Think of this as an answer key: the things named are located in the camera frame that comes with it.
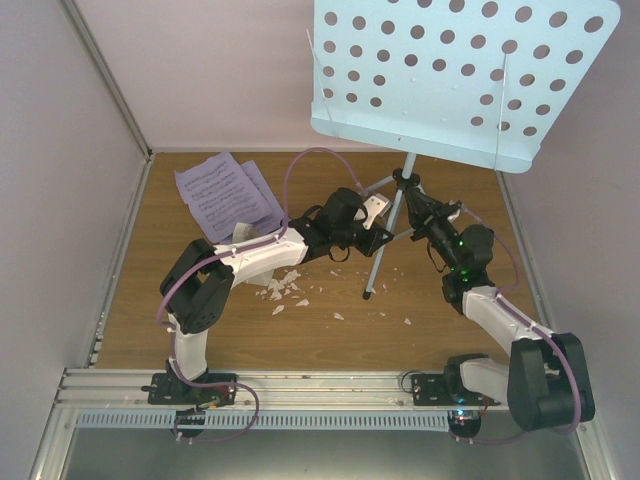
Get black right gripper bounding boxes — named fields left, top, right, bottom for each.
left=405, top=188, right=461, bottom=273

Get white metronome body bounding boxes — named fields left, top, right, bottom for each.
left=230, top=221, right=277, bottom=289

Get light blue music stand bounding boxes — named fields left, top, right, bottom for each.
left=304, top=0, right=622, bottom=300

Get lilac sheet music paper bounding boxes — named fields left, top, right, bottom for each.
left=175, top=152, right=273, bottom=244

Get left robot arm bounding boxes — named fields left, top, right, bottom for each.
left=148, top=187, right=393, bottom=404

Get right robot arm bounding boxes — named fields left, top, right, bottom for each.
left=405, top=187, right=596, bottom=433

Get white debris flakes pile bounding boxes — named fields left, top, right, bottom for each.
left=255, top=269, right=391, bottom=321

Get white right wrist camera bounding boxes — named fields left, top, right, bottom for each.
left=447, top=200, right=464, bottom=222

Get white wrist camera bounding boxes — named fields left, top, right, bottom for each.
left=447, top=200, right=464, bottom=222
left=354, top=194, right=392, bottom=230

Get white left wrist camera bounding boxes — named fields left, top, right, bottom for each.
left=354, top=194, right=392, bottom=230

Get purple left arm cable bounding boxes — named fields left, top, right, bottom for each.
left=157, top=147, right=366, bottom=391

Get left aluminium frame post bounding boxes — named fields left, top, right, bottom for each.
left=58, top=0, right=153, bottom=162

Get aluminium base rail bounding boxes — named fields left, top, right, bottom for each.
left=59, top=369, right=516, bottom=409

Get grey slotted cable duct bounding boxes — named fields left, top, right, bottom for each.
left=76, top=409, right=449, bottom=432

